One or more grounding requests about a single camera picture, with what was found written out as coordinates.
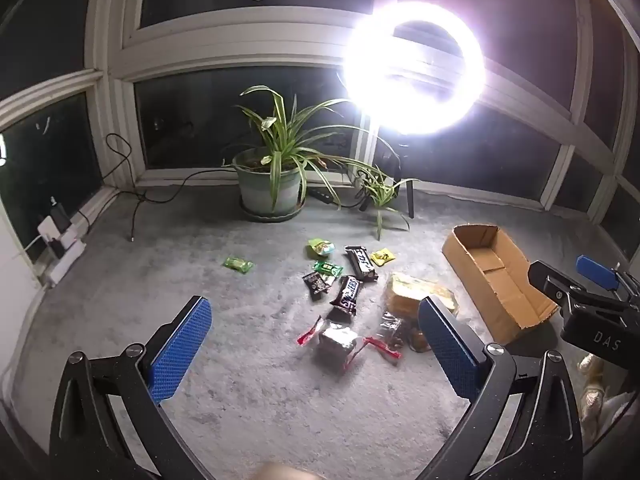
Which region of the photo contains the cardboard box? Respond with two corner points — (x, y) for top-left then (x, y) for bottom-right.
(441, 224), (561, 346)

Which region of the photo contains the black power adapter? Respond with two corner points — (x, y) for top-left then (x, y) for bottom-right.
(49, 202), (72, 232)

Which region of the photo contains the black snack packet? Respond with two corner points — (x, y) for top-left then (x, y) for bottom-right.
(301, 271), (334, 302)

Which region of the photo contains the person's right hand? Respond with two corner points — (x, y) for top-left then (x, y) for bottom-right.
(575, 352), (640, 456)

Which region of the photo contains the green plant pot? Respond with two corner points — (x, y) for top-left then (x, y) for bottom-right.
(232, 149), (307, 217)

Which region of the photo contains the yellow bread bag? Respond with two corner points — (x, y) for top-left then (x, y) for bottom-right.
(384, 272), (460, 322)

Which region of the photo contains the dark brown candy bar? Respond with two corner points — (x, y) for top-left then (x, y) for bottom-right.
(327, 275), (364, 317)

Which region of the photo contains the white window frame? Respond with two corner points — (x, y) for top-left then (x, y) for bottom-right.
(0, 0), (640, 286)

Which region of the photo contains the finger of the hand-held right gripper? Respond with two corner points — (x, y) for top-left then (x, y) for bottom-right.
(528, 260), (588, 307)
(575, 254), (640, 307)

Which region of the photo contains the small spider plant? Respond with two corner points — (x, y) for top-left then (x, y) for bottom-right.
(347, 161), (422, 242)

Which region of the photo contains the bright ring light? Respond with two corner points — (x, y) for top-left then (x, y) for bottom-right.
(342, 2), (488, 136)

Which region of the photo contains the brown chocolate bar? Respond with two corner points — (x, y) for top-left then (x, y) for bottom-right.
(344, 245), (379, 281)

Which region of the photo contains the large spider plant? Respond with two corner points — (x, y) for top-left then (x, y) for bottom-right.
(222, 85), (383, 213)

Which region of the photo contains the green pot saucer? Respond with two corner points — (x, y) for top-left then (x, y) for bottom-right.
(241, 199), (307, 223)

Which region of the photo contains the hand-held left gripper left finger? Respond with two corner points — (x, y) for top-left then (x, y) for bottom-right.
(49, 296), (213, 480)

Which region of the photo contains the black light stand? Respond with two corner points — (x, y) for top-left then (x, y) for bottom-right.
(392, 132), (417, 219)

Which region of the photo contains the clear bag of dark snacks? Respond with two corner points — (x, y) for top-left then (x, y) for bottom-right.
(377, 311), (434, 354)

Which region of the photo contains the black cable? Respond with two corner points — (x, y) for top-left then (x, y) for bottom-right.
(104, 133), (242, 242)

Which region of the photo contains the white power strip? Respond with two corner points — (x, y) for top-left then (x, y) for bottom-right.
(37, 215), (87, 284)

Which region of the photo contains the silver snack with red ends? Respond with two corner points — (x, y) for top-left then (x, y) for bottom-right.
(297, 316), (404, 372)

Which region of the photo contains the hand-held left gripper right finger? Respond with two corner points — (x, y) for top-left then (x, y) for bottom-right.
(418, 296), (584, 480)

